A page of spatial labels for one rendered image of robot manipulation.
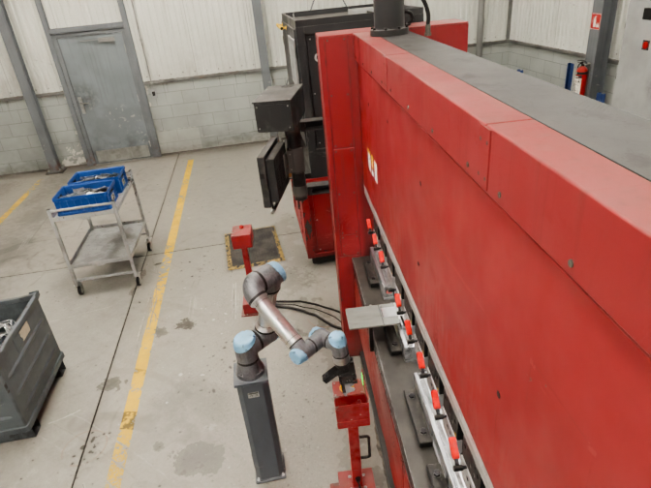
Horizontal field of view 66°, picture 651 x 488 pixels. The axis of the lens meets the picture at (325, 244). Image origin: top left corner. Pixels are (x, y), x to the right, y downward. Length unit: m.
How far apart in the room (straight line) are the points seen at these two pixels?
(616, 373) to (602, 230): 0.20
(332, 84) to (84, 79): 6.95
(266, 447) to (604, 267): 2.54
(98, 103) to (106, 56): 0.78
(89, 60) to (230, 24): 2.36
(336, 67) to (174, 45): 6.42
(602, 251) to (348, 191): 2.59
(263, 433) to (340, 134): 1.79
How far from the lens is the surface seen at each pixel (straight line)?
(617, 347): 0.79
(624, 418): 0.82
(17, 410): 3.97
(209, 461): 3.47
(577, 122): 1.10
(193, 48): 9.23
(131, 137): 9.64
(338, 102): 3.06
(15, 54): 9.64
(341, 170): 3.18
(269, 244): 5.63
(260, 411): 2.87
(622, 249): 0.71
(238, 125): 9.44
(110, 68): 9.45
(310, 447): 3.39
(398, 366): 2.55
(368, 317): 2.66
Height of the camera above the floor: 2.59
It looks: 28 degrees down
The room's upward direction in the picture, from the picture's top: 6 degrees counter-clockwise
